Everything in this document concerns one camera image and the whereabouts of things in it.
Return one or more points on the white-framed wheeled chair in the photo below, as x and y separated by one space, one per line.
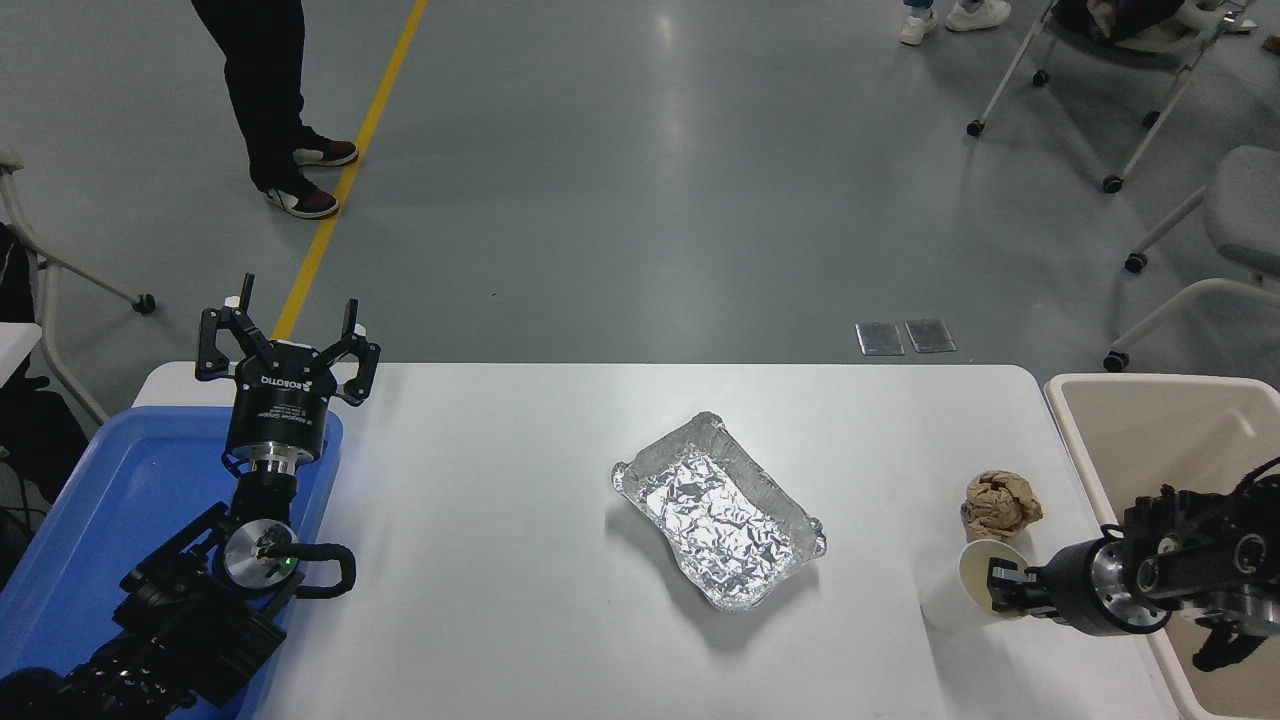
1150 50

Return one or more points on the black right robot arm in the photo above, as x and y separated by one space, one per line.
1210 540

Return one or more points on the white side table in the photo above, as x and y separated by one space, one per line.
15 345

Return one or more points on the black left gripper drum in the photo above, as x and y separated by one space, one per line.
278 410

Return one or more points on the standing person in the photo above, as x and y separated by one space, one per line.
260 90

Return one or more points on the seated person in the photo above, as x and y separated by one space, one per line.
40 440

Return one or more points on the crumpled tan paper ball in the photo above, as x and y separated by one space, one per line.
1000 505

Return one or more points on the walking person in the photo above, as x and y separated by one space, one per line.
970 15

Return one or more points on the blue plastic tray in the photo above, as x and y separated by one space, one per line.
130 490

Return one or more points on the crumpled foil tray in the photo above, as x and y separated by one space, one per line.
715 510

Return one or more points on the white paper cup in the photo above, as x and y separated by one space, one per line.
950 600

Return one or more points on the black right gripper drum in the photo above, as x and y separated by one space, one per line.
1072 590

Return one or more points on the large pale bin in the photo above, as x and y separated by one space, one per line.
1130 440

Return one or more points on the grey-seated wheeled chair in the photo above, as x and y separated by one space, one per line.
1245 210

